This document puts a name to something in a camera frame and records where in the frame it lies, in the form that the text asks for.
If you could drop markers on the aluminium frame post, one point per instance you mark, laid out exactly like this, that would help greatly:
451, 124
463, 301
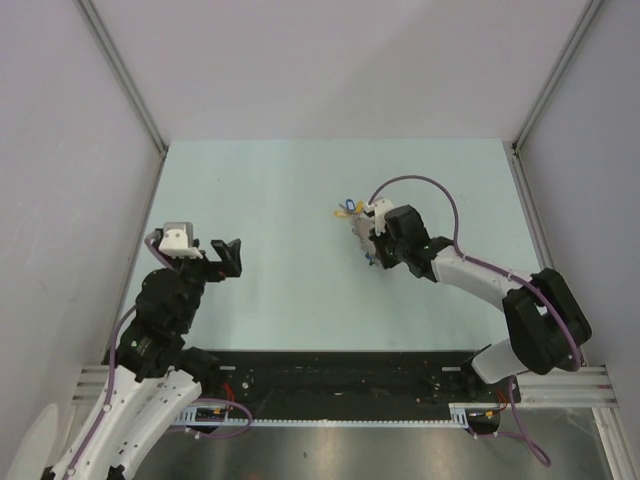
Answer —
108, 48
568, 53

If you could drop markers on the keyring with chain and tags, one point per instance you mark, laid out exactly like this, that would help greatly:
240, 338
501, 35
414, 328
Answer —
360, 225

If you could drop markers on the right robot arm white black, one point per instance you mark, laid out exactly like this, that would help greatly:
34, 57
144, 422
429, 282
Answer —
546, 326

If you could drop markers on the right aluminium frame post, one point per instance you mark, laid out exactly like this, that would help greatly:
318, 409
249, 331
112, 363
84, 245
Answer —
568, 53

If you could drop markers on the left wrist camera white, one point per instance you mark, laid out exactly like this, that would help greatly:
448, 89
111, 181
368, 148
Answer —
176, 240

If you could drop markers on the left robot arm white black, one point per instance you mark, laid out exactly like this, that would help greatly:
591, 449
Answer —
152, 376

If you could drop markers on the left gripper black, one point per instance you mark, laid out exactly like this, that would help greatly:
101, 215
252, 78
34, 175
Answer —
229, 264

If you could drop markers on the white slotted cable duct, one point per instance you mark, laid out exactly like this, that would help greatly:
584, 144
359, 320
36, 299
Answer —
428, 416

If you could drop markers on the left aluminium frame post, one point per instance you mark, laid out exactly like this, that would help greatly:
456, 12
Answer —
108, 48

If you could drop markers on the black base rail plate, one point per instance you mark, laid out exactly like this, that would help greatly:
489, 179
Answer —
348, 382

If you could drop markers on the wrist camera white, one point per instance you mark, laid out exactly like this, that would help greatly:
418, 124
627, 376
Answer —
176, 240
377, 209

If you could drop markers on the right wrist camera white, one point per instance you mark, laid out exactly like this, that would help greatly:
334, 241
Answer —
377, 209

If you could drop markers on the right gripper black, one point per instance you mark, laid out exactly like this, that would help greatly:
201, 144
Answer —
386, 262

